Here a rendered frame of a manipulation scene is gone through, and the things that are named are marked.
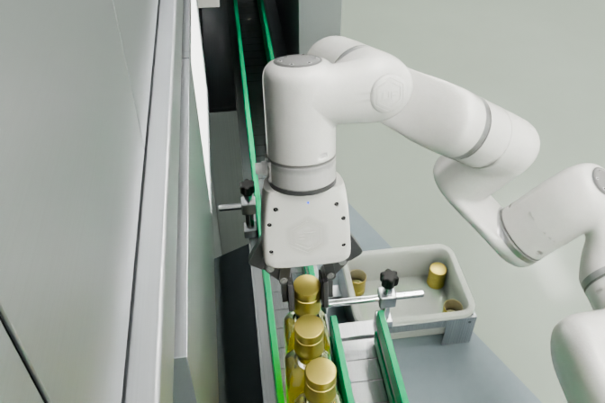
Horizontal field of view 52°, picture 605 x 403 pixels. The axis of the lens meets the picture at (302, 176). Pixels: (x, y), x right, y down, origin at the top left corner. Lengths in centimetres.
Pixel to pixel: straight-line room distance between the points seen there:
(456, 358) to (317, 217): 61
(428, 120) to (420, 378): 57
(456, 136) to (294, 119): 22
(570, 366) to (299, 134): 41
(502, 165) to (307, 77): 32
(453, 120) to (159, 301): 43
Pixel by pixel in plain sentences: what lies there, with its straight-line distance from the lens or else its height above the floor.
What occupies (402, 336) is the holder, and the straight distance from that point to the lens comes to 119.
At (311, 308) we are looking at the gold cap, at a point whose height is 114.
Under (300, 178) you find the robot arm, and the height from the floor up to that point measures 133.
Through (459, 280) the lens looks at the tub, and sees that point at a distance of 123.
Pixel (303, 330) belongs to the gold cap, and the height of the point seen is 116.
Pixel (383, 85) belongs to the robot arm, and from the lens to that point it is 64.
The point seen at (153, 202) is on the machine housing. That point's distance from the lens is 55.
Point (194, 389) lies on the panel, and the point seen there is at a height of 127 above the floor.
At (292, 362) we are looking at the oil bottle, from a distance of 79.
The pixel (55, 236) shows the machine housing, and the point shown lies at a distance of 30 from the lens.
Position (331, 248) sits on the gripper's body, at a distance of 71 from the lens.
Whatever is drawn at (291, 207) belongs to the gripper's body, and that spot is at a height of 129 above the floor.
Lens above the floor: 176
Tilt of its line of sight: 41 degrees down
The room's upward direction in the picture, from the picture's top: straight up
